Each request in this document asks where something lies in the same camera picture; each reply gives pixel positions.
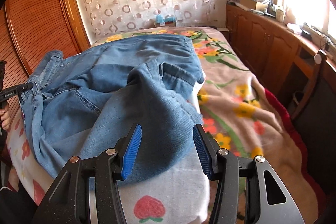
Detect blue denim jeans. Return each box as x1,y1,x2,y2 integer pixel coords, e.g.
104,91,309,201
19,34,204,184

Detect left hand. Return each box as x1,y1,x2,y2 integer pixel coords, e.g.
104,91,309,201
0,102,11,130

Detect floral bed blanket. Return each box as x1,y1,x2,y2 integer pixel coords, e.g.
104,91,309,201
6,26,320,224

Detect wooden louvered wardrobe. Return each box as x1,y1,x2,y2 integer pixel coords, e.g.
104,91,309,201
0,0,91,119

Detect wooden cabinet counter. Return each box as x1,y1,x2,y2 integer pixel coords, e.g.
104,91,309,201
225,3,336,114

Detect white power strip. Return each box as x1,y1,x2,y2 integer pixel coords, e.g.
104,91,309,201
302,23,335,48

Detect blue item behind bed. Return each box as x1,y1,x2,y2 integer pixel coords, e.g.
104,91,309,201
155,14,176,26

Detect cardboard box on counter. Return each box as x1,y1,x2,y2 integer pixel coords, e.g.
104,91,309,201
239,0,272,11

